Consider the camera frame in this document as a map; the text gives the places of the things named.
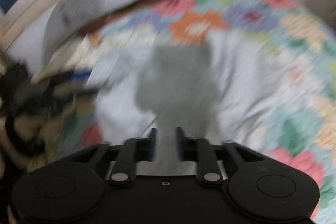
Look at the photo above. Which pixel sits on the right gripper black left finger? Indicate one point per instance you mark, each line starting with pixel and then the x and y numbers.
pixel 73 186

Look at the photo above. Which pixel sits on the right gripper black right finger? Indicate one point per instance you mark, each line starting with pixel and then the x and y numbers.
pixel 254 186

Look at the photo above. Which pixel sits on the light blue garment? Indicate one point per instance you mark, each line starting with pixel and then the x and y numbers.
pixel 221 90

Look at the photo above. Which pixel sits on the cream white garment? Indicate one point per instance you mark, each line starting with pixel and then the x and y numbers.
pixel 83 53

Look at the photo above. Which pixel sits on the colourful floral bed sheet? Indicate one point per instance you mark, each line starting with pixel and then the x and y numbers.
pixel 303 138

